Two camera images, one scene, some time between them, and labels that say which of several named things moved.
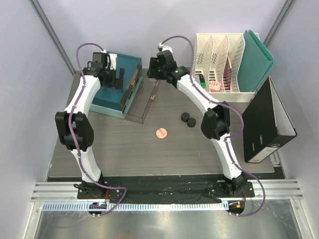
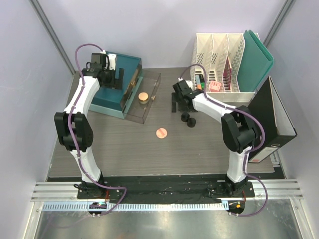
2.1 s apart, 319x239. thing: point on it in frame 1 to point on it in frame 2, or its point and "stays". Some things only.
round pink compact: x=161 y=133 stays
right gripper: x=153 y=65 to x=174 y=99
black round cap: x=185 y=117 stays
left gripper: x=118 y=82 stays
